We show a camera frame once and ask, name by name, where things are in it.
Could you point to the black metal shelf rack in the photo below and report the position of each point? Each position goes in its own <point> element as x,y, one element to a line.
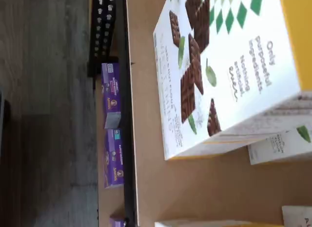
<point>129,114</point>

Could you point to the purple bunny snack box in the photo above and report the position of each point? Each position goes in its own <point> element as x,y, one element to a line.
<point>111,90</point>
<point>114,158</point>
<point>117,222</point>

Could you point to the white mint cookie box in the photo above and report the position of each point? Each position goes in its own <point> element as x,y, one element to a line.
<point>231,66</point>
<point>280,151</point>

